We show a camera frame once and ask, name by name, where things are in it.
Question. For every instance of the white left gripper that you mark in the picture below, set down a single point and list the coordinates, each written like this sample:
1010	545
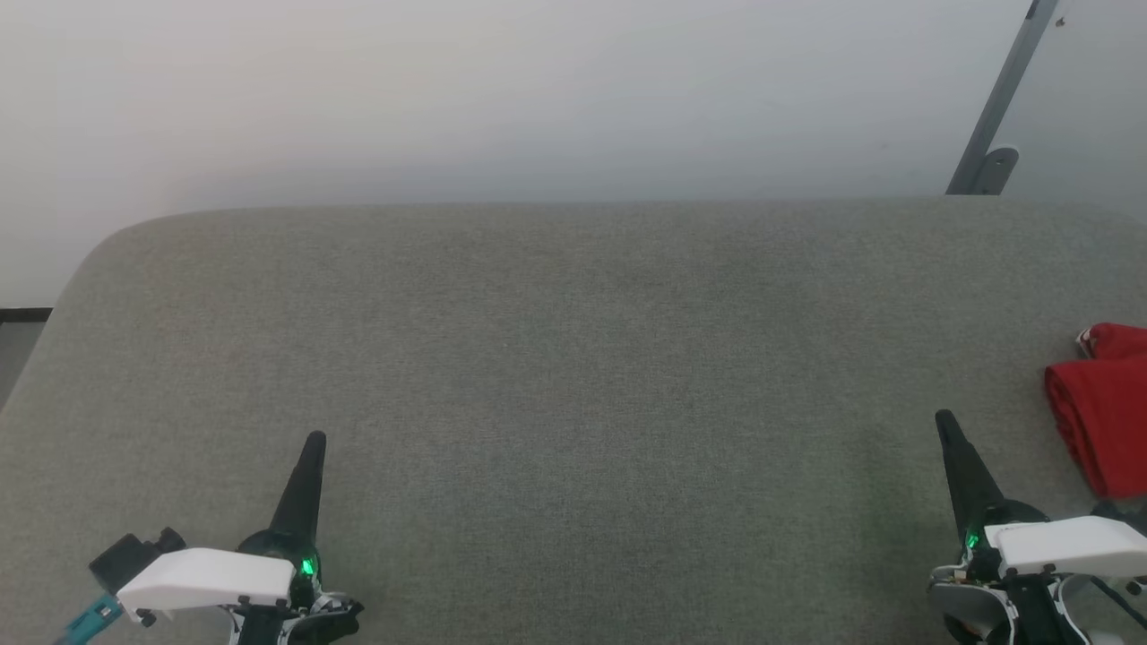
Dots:
206	578

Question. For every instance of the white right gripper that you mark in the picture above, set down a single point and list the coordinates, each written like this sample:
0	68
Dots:
1066	546

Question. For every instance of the red and white basketball jersey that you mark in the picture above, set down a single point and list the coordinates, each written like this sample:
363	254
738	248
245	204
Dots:
1107	421

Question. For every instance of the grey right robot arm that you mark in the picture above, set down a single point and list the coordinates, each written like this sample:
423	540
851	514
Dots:
963	611

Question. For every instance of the grey fabric sofa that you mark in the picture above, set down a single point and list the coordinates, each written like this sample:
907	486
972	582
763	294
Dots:
591	403

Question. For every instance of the black baseboard strip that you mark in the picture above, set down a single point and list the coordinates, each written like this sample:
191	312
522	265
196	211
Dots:
22	314

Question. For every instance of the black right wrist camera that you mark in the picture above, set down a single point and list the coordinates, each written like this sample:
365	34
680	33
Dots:
1120	511

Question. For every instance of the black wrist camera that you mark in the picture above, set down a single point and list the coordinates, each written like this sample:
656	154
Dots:
125	557
1120	511

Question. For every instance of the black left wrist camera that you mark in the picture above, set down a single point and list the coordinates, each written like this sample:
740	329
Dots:
125	557

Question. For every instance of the teal left camera connector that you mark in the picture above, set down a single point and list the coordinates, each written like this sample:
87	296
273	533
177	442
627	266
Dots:
90	620

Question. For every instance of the grey metal post with bracket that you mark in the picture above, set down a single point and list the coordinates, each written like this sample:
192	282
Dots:
999	107

